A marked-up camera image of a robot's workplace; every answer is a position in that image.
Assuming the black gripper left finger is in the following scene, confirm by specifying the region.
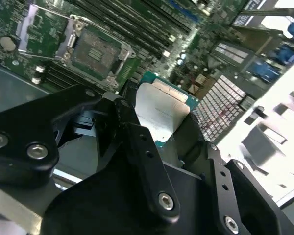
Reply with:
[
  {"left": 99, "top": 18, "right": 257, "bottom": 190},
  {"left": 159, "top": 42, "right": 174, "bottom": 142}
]
[{"left": 0, "top": 79, "right": 181, "bottom": 218}]

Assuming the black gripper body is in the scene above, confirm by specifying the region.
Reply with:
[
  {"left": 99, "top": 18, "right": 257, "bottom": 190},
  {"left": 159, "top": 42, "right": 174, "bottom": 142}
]
[{"left": 43, "top": 158, "right": 222, "bottom": 235}]

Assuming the silver-topped CPU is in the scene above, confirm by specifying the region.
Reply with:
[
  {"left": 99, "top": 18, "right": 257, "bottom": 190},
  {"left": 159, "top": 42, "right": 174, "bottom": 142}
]
[{"left": 134, "top": 71, "right": 200, "bottom": 149}]

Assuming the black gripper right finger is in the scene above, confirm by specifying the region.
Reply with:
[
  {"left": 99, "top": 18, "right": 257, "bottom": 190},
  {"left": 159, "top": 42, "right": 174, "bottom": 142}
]
[{"left": 172, "top": 111, "right": 294, "bottom": 235}]

